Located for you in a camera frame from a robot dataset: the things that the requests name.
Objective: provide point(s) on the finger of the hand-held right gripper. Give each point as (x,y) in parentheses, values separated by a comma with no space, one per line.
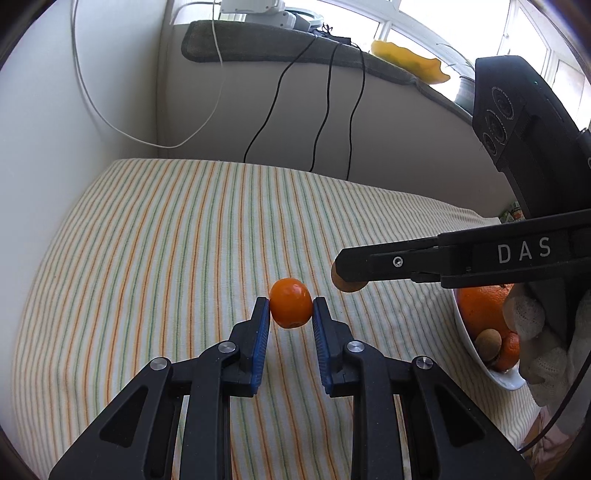
(378,263)

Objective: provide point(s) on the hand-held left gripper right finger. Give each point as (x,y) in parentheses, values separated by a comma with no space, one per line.
(323,346)

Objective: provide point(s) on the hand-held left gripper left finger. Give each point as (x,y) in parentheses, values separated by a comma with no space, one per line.
(261,341)

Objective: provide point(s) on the brown kiwi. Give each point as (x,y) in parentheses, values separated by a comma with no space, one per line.
(348,286)
(488,344)

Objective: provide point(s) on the small tangerine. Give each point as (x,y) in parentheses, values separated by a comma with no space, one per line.
(510,350)
(290,302)

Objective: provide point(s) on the large orange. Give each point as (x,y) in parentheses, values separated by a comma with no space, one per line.
(480,309)

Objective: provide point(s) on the white bowl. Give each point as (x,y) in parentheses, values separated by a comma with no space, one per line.
(471,346)

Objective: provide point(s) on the person's right hand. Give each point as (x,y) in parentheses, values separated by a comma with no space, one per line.
(545,369)

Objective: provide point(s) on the plant pot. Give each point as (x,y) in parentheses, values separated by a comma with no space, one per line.
(465,92)

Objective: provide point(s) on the green printed package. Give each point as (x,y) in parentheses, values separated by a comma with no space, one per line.
(513,213)

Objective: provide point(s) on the striped cloth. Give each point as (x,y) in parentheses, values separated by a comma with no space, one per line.
(161,254)

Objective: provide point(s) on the yellow dish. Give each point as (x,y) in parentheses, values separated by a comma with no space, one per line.
(406,60)

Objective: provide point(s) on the pink cloth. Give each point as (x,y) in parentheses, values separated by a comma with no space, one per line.
(540,443)

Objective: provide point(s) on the white electronic device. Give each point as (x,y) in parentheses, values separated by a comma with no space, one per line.
(249,7)

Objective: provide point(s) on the white appliance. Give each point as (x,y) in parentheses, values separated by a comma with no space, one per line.
(55,115)

